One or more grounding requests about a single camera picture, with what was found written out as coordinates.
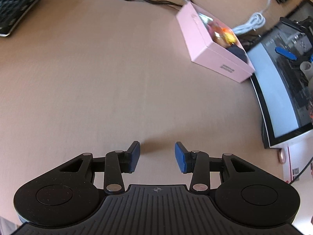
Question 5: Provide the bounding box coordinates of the pink cardboard box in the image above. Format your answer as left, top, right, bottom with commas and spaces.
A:
176, 2, 256, 83

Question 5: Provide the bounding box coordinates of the black keyboard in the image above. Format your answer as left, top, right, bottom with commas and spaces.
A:
0, 0, 48, 38

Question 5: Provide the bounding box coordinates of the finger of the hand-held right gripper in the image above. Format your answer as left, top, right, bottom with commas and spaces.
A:
276, 47, 298, 61
280, 17, 307, 32

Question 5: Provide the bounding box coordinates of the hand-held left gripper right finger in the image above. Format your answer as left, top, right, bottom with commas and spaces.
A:
174, 141, 264, 194

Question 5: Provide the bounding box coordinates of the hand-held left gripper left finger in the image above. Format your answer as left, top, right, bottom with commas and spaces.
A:
52, 141, 141, 194

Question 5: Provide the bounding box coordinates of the pink metallic cylinder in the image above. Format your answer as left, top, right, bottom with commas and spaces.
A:
277, 148, 287, 164

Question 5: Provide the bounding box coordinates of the curved monitor with lit screen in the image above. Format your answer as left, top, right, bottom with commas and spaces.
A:
245, 0, 313, 150

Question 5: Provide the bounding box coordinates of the dark blue packet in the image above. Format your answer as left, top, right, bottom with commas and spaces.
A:
228, 43, 248, 61

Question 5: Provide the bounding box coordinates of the white paper with pink print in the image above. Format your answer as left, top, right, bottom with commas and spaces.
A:
282, 145, 313, 185

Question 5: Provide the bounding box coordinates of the white cable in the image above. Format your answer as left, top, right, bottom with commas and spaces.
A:
231, 0, 273, 35

